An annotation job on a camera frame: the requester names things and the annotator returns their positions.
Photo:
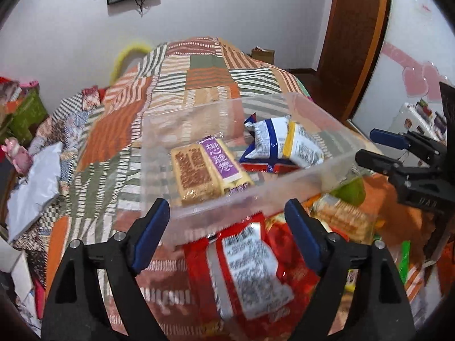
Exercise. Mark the mixed clutter pile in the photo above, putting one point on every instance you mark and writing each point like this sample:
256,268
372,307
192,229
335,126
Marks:
14,87

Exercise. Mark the yellow foam tube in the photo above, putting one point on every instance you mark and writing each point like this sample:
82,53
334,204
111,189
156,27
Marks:
129,48

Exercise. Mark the pink plush toy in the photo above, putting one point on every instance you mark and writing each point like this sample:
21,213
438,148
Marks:
17,156

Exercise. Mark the yellow and white snack packet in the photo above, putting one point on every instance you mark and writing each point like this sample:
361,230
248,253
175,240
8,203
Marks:
302,145

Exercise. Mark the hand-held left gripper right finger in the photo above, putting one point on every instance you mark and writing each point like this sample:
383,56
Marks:
302,234

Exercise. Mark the pale yellow cracker bag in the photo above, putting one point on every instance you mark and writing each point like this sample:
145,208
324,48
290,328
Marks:
341,216

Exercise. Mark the pink heart sticker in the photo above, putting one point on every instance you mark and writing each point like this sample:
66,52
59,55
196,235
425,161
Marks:
414,78

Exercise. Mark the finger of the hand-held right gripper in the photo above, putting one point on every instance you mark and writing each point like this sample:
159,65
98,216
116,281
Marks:
387,138
376,163

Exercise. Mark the beige wafer packet purple label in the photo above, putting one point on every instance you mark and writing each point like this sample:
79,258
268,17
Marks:
199,170

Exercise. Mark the bright green striped packet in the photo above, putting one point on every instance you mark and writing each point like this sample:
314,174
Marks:
405,261

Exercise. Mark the white wardrobe door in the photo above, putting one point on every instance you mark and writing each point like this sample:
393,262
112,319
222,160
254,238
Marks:
412,17

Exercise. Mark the green snack packet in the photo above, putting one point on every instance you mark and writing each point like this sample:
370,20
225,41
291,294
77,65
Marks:
350,191

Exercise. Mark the checkered patchwork cloth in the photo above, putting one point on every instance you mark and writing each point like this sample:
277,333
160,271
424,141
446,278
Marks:
67,108

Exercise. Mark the green storage box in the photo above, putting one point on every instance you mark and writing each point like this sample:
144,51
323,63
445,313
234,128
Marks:
26,115

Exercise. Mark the red snack packet white label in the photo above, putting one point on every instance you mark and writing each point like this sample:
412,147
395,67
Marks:
248,273

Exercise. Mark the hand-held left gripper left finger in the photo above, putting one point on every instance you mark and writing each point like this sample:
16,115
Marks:
153,231

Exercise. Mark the white box with stickers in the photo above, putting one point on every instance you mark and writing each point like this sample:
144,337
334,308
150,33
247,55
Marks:
412,115

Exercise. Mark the striped patchwork blanket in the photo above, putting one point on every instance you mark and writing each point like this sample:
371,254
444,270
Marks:
117,131

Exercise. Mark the brown cardboard box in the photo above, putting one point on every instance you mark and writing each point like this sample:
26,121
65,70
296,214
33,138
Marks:
263,56

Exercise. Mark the white paper stack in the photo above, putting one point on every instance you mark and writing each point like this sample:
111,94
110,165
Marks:
14,273

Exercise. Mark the wooden door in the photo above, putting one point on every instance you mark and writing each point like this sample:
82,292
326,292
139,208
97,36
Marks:
352,42

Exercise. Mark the clear plastic bin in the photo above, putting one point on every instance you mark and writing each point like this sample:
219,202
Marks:
213,216

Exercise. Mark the blue and white snack packet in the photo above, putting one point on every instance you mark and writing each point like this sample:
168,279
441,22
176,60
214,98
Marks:
265,138

